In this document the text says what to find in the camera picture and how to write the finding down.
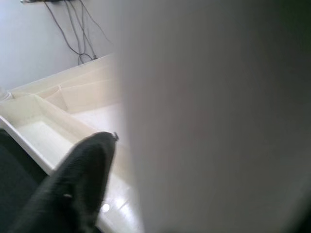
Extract white plastic table leg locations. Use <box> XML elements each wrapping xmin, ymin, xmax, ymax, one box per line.
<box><xmin>114</xmin><ymin>0</ymin><xmax>311</xmax><ymax>233</ymax></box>

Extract black wall cables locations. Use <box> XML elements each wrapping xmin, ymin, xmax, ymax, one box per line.
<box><xmin>20</xmin><ymin>0</ymin><xmax>115</xmax><ymax>66</ymax></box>

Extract black tablecloth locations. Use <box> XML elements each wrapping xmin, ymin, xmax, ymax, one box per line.
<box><xmin>0</xmin><ymin>128</ymin><xmax>49</xmax><ymax>233</ymax></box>

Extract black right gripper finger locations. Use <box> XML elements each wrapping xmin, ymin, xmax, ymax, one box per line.
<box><xmin>7</xmin><ymin>132</ymin><xmax>120</xmax><ymax>233</ymax></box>

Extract white plastic children table top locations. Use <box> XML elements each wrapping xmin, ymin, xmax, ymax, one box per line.
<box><xmin>0</xmin><ymin>53</ymin><xmax>146</xmax><ymax>233</ymax></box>

